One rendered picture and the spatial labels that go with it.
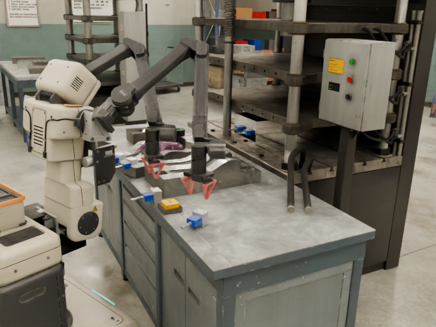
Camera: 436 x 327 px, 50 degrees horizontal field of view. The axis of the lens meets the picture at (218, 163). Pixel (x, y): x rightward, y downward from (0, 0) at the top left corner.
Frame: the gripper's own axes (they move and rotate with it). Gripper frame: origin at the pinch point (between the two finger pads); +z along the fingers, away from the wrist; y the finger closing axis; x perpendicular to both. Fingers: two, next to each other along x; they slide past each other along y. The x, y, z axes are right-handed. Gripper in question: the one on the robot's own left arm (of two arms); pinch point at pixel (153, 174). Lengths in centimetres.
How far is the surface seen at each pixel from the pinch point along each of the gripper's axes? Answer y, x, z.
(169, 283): -6, -4, 51
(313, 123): 19, -99, -9
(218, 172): 1.7, -31.8, 4.6
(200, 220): -31.2, -7.8, 10.1
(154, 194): -2.2, 0.3, 8.7
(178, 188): 1.7, -12.2, 9.1
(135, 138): 88, -19, 8
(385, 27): 18, -142, -59
